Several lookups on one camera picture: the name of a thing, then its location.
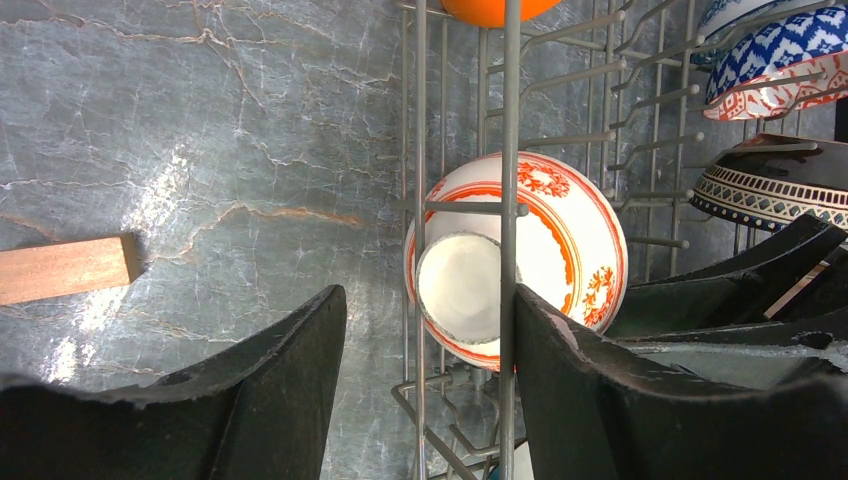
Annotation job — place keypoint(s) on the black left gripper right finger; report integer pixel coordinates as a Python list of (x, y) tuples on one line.
[(595, 410)]

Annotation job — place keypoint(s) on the dark brown banded bowl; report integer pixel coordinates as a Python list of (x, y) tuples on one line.
[(769, 180)]

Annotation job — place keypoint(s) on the wooden block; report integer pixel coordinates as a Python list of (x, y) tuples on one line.
[(48, 271)]

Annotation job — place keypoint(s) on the grey wire dish rack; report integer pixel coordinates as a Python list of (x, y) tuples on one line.
[(614, 96)]

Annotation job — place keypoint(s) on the white bowl orange pattern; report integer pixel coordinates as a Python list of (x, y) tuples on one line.
[(570, 250)]

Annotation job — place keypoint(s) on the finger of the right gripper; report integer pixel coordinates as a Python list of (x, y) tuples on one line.
[(734, 291), (755, 356)]

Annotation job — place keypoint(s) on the white blue rimmed bowl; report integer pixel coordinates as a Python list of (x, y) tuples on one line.
[(723, 23)]

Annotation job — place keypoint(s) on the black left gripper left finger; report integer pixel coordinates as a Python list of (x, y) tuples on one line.
[(259, 409)]

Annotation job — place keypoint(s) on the blue white patterned bowl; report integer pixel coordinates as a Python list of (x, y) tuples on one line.
[(792, 64)]

